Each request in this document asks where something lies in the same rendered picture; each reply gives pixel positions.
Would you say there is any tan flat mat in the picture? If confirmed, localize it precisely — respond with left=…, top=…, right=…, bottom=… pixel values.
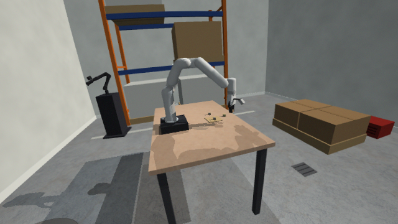
left=205, top=116, right=223, bottom=123

